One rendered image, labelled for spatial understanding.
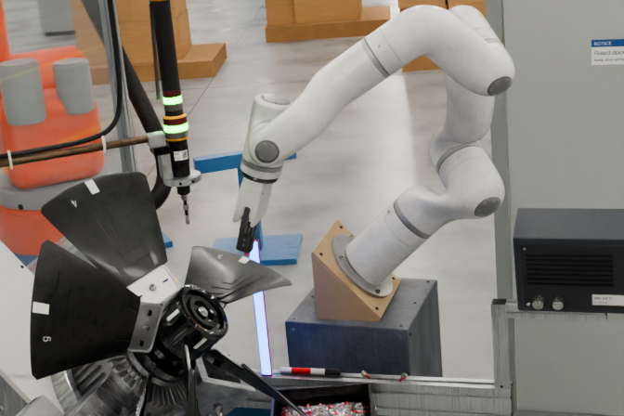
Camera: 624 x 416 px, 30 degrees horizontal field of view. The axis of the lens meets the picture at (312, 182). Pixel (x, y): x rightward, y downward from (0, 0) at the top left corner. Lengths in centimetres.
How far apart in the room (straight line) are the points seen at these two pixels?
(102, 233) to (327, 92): 51
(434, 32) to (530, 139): 166
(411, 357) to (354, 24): 863
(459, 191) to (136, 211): 75
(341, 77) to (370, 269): 65
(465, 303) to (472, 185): 254
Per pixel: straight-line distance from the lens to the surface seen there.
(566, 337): 411
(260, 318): 262
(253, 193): 233
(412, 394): 261
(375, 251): 273
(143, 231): 224
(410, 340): 273
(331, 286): 273
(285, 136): 221
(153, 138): 212
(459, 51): 229
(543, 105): 383
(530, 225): 240
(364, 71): 225
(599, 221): 240
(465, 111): 247
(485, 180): 260
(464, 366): 457
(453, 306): 507
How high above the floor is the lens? 207
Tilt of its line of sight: 18 degrees down
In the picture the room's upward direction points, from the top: 5 degrees counter-clockwise
